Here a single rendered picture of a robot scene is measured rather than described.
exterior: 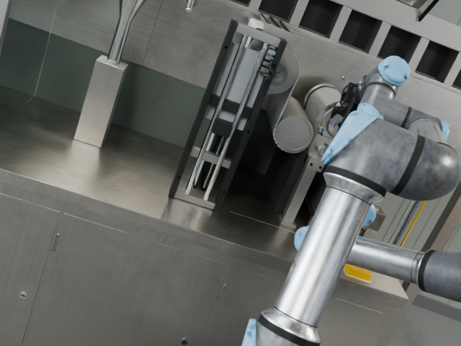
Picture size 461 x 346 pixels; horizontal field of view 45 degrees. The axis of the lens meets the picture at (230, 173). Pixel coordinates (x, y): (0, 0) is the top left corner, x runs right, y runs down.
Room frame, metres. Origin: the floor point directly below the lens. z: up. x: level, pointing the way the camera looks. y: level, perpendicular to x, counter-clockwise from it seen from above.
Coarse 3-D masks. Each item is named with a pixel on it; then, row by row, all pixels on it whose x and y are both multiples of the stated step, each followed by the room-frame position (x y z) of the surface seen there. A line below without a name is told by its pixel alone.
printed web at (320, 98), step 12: (252, 48) 1.79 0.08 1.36; (288, 48) 1.70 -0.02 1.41; (276, 96) 1.86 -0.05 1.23; (288, 96) 1.69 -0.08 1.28; (312, 96) 1.91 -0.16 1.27; (324, 96) 1.83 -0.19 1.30; (336, 96) 1.82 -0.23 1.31; (276, 108) 1.77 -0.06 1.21; (312, 108) 1.84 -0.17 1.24; (276, 120) 1.70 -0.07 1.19; (312, 120) 1.79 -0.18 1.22; (216, 144) 1.74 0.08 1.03; (276, 144) 1.69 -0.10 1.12; (204, 168) 1.81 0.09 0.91; (204, 180) 1.69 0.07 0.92
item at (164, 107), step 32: (64, 64) 1.89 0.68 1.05; (128, 64) 1.93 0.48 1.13; (64, 96) 1.90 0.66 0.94; (128, 96) 1.93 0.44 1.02; (160, 96) 1.95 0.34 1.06; (192, 96) 1.97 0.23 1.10; (128, 128) 1.94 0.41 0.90; (160, 128) 1.95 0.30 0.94; (256, 128) 2.01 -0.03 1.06; (256, 160) 2.02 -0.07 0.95
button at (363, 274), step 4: (348, 264) 1.49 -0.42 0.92; (348, 268) 1.47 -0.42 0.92; (352, 268) 1.47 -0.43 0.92; (356, 268) 1.48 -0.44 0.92; (360, 268) 1.49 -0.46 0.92; (348, 272) 1.47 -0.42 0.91; (352, 272) 1.47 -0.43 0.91; (356, 272) 1.47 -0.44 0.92; (360, 272) 1.47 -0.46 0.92; (364, 272) 1.48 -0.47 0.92; (368, 272) 1.49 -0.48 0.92; (356, 276) 1.47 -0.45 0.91; (360, 276) 1.47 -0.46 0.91; (364, 276) 1.47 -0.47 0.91; (368, 276) 1.48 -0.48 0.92; (368, 280) 1.48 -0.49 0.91
